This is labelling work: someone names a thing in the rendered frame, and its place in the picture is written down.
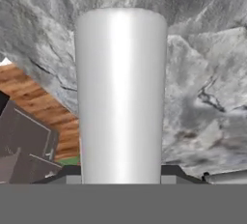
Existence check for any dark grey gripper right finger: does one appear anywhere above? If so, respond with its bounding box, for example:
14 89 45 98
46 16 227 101
159 164 208 184

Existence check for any silver cylindrical soap dispenser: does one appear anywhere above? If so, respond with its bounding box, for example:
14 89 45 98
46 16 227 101
74 7 169 184

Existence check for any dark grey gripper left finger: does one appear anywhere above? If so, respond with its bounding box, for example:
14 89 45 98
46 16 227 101
33 164 83 184

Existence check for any green flat object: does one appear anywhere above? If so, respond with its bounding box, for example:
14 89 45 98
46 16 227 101
57 155 81 167

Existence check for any dark brown cupboard door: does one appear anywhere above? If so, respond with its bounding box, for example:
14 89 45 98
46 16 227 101
0 91 61 162

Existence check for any dark brown drawer front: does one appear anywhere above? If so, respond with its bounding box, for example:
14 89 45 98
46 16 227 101
0 147 64 184

